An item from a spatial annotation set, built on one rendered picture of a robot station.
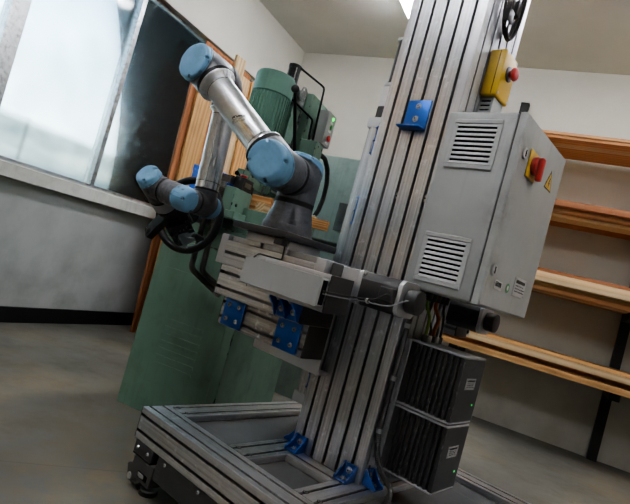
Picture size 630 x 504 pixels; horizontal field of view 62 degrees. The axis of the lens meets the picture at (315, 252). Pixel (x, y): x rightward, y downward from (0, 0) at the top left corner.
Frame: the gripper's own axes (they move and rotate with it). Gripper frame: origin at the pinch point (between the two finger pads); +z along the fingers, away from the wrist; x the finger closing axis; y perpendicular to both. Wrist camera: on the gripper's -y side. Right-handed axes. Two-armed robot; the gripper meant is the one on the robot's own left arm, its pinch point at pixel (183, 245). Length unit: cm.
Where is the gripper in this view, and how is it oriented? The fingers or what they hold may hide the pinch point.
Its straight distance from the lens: 188.5
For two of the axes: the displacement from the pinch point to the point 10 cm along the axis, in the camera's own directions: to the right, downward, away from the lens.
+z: 1.7, 5.9, 7.9
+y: 9.6, -2.9, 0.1
